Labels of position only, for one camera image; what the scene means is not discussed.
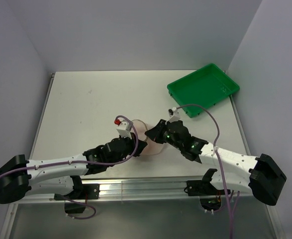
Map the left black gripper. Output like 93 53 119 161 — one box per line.
108 131 147 167

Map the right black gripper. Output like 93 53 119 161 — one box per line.
145 119 183 150

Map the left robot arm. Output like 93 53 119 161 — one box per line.
0 136 147 204

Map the green plastic tray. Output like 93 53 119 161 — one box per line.
167 63 240 118

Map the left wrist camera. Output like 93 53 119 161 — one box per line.
114 119 132 139

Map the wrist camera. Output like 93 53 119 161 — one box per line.
167 107 181 123
114 119 132 139

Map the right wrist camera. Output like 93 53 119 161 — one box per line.
167 107 181 123

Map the aluminium table frame rail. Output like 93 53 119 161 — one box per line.
10 175 272 204

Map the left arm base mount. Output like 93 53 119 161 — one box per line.
53 184 99 220

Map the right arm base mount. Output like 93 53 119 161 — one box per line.
184 180 221 211

